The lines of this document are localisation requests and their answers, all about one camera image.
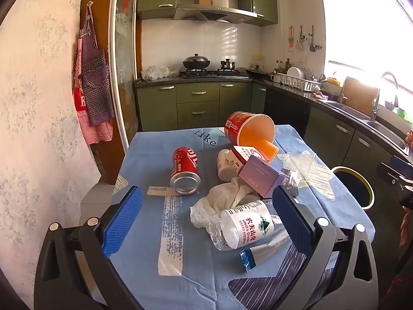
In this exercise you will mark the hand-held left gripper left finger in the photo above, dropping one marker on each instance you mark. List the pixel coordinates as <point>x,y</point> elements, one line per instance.
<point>124,219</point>

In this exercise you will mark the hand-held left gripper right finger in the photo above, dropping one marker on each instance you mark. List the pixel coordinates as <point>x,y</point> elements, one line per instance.
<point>290,219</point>

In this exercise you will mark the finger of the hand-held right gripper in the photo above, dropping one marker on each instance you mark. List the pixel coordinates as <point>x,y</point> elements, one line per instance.
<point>395,174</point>
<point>403,161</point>

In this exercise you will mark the silver foil wrapper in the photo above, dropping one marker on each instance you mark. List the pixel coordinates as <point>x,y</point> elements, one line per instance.
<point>290,184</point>

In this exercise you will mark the yellow rimmed trash bin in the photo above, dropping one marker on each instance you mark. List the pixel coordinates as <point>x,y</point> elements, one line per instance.
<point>351,184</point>

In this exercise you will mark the clear plastic water bottle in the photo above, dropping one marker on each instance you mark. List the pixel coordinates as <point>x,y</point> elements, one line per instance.
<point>245,222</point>

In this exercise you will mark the purple cardboard box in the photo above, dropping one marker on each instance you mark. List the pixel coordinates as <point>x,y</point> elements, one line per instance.
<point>261,174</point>

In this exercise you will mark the white paper towel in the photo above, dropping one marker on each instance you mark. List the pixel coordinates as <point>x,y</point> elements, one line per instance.
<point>222,197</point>

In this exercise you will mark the orange ribbed foam sleeve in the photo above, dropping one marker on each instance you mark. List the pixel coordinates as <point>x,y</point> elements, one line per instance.
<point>268,150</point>

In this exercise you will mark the red paper noodle cup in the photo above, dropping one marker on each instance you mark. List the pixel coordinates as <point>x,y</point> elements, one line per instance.
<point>237,126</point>

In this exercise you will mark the person's right forearm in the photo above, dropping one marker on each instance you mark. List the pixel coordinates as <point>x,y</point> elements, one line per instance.
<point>407,229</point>

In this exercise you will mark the red box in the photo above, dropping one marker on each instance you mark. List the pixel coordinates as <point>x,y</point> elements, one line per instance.
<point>409,137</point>

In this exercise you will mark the green plastic item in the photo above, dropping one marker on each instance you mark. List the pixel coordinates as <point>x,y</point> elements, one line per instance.
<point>401,112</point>

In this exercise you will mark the dark bowl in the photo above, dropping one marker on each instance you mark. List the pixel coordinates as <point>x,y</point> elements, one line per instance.
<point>391,105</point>

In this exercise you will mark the crushed clear plastic cup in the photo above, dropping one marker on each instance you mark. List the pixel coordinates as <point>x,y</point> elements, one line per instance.
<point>300,163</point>

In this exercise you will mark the tall steel faucet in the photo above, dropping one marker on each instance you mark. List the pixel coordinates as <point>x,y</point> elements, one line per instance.
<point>375,103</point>

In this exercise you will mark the blue printed tablecloth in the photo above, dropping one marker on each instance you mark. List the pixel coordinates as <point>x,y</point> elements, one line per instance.
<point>145,155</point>

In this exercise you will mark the steel kitchen sink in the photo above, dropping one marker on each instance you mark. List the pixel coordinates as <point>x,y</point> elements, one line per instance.
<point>355,113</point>

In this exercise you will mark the wooden cutting board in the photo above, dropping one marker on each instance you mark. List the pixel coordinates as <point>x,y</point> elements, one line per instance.
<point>361,97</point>

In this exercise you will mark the red and white milk carton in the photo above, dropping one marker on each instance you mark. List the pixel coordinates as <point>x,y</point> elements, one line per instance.
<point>243,156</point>

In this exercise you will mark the red soda can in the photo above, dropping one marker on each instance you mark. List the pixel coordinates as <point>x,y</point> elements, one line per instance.
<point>184,164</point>

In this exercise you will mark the small white plastic bottle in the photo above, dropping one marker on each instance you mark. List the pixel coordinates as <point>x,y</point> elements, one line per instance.
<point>222,168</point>

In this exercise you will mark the red checked apron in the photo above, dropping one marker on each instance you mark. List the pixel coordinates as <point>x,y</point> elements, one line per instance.
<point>98,134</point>

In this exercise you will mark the small steel faucet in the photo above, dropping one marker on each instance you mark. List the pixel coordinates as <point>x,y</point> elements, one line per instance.
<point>342,93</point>

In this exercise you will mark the yellow sponge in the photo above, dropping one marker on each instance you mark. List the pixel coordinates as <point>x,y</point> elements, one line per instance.
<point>334,81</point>

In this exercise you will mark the pink cloth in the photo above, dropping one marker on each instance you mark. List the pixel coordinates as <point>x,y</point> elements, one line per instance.
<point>319,96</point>

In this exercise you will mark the white dish rack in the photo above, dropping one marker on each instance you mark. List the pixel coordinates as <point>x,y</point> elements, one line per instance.
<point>296,84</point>

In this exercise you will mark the white plates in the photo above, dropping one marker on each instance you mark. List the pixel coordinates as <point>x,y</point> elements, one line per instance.
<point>293,72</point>

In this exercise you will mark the purple checked apron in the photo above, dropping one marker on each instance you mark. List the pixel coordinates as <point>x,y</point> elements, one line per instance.
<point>96,80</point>

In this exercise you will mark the white mug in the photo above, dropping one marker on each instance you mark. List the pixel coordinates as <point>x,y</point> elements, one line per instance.
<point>275,78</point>

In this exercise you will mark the clear plastic bags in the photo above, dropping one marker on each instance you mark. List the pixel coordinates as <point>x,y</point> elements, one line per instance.
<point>158,72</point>

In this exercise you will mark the black frying pan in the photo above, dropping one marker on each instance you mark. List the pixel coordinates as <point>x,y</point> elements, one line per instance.
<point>256,72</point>

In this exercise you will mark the condiment bottles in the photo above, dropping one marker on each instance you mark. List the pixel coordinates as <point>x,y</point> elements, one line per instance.
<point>282,66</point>

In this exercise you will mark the hanging kitchen utensils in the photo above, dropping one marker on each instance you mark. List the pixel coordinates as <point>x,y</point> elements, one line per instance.
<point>300,40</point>

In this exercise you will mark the sliding glass door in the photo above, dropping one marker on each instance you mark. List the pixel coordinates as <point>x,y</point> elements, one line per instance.
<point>124,55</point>

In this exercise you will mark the black gas stove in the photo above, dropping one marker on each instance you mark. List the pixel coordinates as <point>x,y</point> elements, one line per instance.
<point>213,73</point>

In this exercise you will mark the black wok with lid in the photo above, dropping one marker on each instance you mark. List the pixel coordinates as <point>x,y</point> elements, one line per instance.
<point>196,61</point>

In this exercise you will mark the steel range hood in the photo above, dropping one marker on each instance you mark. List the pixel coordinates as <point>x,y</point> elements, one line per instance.
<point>213,14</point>

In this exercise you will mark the green wall cabinets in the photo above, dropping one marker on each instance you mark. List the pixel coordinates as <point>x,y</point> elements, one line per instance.
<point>264,3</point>

